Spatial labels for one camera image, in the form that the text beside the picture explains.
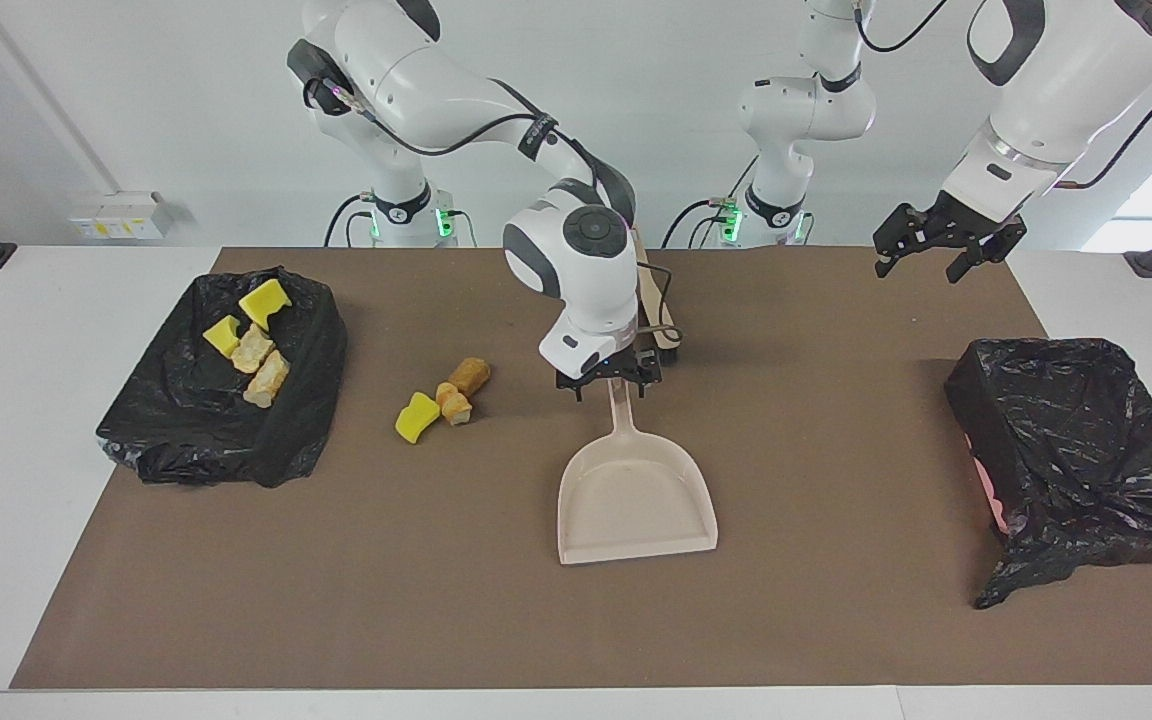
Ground beige brush black bristles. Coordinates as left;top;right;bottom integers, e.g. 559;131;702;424
634;228;685;369

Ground brown round bread roll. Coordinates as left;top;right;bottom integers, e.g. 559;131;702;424
447;356;493;397

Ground beige plastic dustpan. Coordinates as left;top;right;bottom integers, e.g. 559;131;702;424
556;375;720;567

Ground sliced bread crust piece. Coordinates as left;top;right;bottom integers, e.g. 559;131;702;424
435;381;474;428

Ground yellow curved sponge piece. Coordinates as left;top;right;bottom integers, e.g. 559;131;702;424
394;391;443;446

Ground striped croissant bread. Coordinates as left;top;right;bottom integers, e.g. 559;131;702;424
242;349;292;410

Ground yellow notched sponge piece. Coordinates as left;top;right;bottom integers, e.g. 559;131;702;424
239;278;294;332

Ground small pale bread chunk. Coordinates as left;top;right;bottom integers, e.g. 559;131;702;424
230;324;276;375

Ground green yellow sponge piece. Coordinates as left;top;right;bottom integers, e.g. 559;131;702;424
202;314;243;359

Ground black bag over pink bin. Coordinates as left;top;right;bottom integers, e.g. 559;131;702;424
944;337;1152;611

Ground pink plastic bin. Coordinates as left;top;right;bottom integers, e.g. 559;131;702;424
969;452;1009;534

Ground black trash bag bin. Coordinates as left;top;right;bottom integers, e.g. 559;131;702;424
96;265;349;490

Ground brown table mat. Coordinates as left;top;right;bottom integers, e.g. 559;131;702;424
8;245;1152;691

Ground black base power cable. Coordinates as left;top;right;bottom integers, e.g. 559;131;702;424
661;197;737;249
324;193;369;248

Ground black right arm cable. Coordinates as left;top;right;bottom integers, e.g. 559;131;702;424
302;78;683;351

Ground white wall socket box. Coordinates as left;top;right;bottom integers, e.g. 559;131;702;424
68;191;174;242

